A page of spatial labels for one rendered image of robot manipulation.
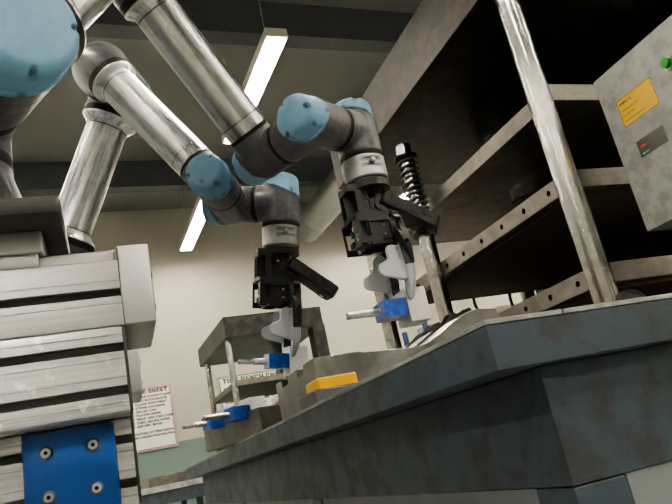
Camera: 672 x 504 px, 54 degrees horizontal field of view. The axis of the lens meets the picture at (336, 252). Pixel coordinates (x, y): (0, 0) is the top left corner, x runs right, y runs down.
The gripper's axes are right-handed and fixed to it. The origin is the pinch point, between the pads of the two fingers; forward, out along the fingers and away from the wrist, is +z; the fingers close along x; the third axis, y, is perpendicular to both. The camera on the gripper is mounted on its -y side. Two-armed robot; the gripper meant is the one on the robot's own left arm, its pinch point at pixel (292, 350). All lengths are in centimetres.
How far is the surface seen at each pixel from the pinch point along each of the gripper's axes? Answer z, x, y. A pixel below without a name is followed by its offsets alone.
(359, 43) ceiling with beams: -284, -346, -157
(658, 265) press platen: -21, -1, -95
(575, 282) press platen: -18, -10, -77
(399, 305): -4.8, 30.6, -9.0
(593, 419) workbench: 11, 81, -1
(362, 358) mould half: 2.7, 19.3, -6.9
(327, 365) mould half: 3.8, 19.4, -0.6
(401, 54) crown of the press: -102, -57, -54
